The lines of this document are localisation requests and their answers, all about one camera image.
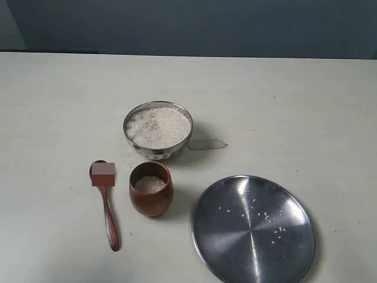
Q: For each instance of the brown wooden cup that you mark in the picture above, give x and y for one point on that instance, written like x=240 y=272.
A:
x=151 y=188

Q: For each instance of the clear tape strip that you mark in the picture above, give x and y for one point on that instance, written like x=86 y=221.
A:
x=206 y=144

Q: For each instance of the steel bowl of rice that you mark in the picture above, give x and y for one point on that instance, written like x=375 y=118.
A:
x=158 y=130

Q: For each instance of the round steel plate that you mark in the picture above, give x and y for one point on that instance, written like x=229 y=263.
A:
x=249 y=229

